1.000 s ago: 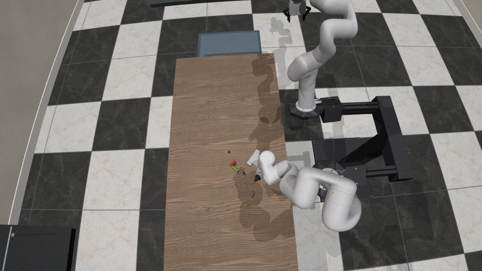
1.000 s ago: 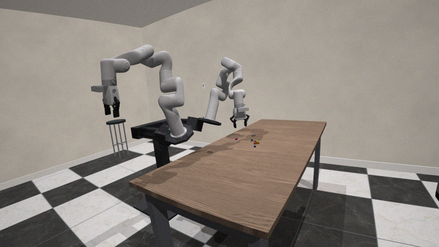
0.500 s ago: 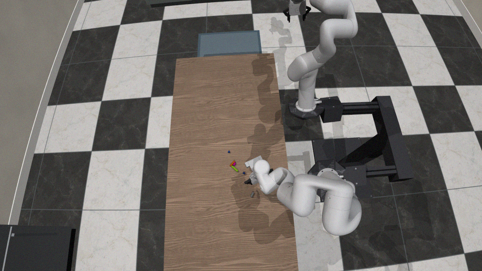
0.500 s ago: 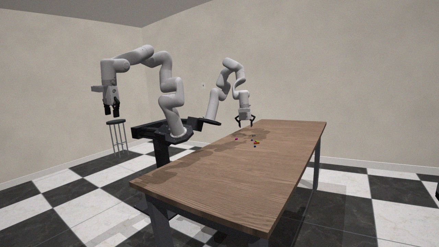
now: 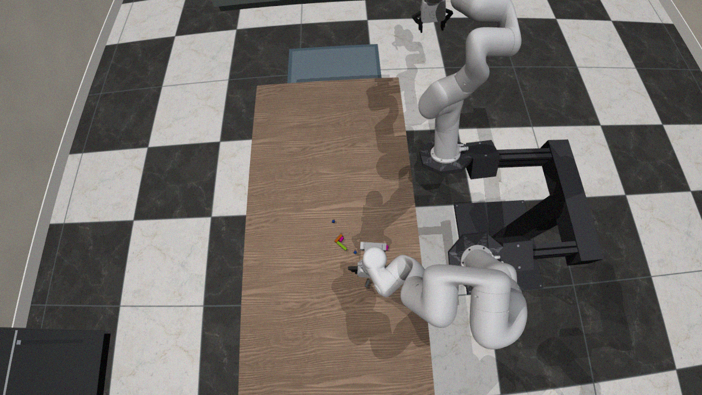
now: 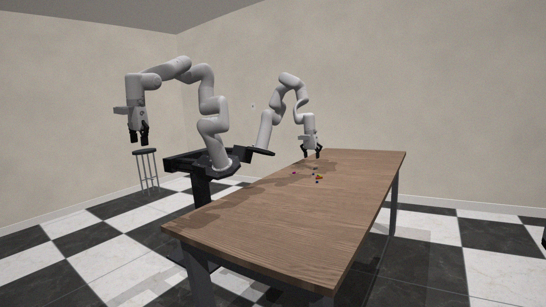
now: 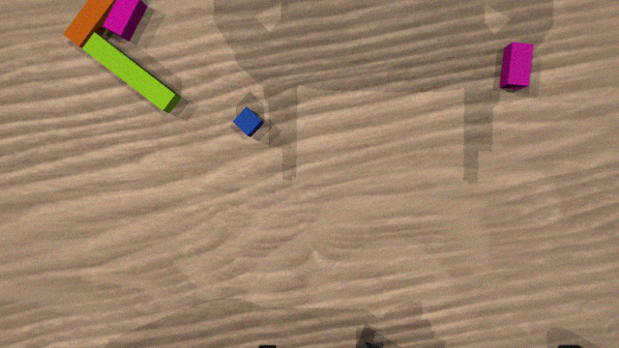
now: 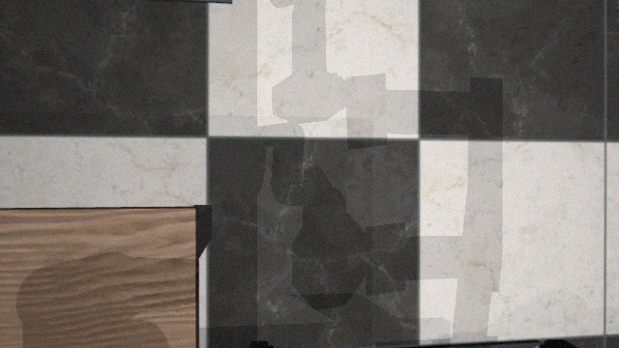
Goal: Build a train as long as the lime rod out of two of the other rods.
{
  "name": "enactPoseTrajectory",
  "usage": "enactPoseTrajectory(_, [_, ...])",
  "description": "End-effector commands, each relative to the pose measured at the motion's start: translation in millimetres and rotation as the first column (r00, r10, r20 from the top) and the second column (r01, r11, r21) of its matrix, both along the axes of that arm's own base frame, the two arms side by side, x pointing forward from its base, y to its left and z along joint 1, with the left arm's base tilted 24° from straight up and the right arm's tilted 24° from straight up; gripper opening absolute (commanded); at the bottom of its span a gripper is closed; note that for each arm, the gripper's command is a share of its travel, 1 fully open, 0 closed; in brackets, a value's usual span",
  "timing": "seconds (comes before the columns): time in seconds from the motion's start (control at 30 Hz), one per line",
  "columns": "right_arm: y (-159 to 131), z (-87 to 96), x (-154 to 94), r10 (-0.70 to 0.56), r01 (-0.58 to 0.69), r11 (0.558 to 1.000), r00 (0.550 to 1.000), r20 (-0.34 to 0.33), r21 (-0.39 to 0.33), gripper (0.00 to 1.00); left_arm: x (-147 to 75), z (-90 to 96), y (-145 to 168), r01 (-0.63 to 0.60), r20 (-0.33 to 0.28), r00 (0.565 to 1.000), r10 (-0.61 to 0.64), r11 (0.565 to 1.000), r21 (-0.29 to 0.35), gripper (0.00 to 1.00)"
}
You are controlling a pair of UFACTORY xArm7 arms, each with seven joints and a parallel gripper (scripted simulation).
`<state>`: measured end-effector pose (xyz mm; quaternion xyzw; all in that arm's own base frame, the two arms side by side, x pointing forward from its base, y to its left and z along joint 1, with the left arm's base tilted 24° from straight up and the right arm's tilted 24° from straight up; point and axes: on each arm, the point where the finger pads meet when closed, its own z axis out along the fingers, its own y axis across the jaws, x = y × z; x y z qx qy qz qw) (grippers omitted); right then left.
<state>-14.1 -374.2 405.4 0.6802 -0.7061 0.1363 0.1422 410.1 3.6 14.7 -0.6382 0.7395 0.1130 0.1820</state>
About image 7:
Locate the orange rod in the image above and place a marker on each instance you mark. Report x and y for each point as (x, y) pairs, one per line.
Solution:
(89, 20)

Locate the magenta rectangular block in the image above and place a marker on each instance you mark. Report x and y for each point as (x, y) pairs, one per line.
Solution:
(516, 66)
(124, 17)

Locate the small blue block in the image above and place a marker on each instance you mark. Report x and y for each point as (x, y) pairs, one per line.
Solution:
(248, 122)

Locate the lime green rod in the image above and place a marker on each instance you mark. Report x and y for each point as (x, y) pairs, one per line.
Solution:
(127, 69)

